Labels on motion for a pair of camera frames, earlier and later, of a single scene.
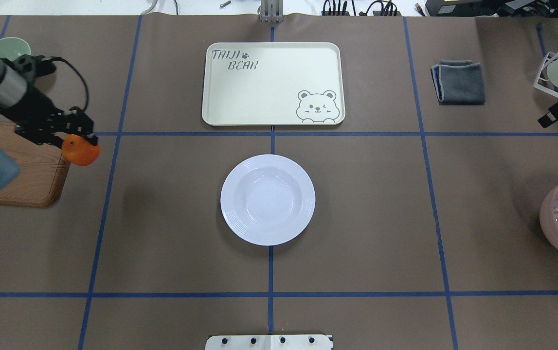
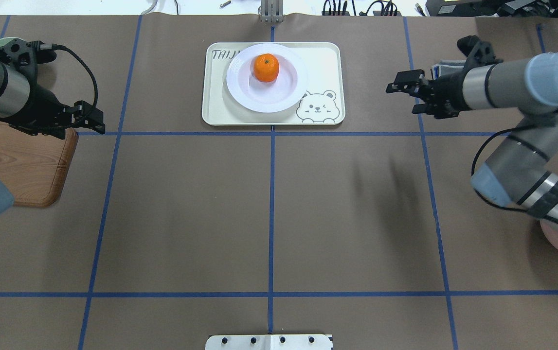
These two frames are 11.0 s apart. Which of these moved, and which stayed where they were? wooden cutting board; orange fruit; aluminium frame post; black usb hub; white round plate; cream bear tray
Moved: orange fruit; white round plate
Stayed: cream bear tray; aluminium frame post; black usb hub; wooden cutting board
